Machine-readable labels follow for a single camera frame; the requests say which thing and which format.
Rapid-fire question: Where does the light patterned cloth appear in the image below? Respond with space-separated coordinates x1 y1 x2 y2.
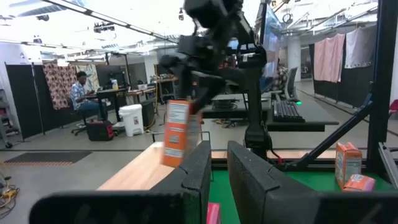
76 63 101 91

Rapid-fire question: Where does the grey office desk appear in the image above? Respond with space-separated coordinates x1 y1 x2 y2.
201 92 273 119
265 91 340 133

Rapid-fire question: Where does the yellow power plug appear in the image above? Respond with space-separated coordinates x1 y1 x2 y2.
1 188 18 200

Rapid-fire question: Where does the black floor mat striped edge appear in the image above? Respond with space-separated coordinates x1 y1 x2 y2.
3 150 93 167

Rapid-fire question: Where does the red chair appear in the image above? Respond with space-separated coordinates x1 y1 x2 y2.
388 98 398 118

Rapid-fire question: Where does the pink hanging cloth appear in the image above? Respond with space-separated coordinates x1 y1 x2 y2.
313 32 346 84

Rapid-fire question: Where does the black and red bag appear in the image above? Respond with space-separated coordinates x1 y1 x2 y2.
85 119 115 142

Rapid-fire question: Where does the white waste bin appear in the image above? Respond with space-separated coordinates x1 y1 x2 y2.
118 103 145 138

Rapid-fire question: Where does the white hanging cloth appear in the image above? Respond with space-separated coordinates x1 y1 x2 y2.
344 25 377 70

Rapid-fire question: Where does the black office chair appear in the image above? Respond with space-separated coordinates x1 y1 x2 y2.
68 107 93 137

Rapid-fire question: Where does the Frosted Mini Wheats cereal box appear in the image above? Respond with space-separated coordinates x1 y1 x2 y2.
335 141 363 190
341 173 377 193
161 99 203 169

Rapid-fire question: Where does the black keyboard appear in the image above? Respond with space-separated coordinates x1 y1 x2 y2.
272 99 307 124

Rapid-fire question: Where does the wooden shelf with black legs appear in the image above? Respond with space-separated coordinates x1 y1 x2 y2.
96 130 215 191

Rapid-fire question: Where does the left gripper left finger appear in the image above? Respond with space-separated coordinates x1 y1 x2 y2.
29 140 213 224

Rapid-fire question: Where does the black computer monitor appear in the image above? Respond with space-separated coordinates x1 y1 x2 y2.
254 1 283 93

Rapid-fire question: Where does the silver aluminium bracket plate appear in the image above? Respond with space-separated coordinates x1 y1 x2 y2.
377 142 398 190

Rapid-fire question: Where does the grey office chair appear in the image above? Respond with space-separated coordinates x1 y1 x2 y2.
281 67 302 103

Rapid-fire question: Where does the grey metal cart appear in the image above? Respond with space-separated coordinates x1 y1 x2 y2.
0 88 15 149

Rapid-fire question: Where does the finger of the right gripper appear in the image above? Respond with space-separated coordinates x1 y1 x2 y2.
192 79 226 116

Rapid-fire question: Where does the person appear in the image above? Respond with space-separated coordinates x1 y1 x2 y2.
70 71 109 121

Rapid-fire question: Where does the black partition panel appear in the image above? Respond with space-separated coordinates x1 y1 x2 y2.
5 62 78 141
308 42 376 109

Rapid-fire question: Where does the green table mat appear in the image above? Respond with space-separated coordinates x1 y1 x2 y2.
208 169 397 224

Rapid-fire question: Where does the coiled black cable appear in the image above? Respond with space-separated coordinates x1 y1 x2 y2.
212 98 239 112

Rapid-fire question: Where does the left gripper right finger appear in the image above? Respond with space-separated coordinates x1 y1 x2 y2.
226 140 398 224

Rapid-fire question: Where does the black framed work desk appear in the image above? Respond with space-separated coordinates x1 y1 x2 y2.
83 86 157 123

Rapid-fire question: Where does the Froot Loops cereal box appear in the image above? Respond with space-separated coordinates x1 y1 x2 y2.
206 202 222 224

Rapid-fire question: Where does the black floor cable bundle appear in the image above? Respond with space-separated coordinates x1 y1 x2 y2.
0 175 21 218

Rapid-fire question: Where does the brown white patterned cloth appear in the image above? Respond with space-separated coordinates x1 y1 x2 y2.
42 61 78 111

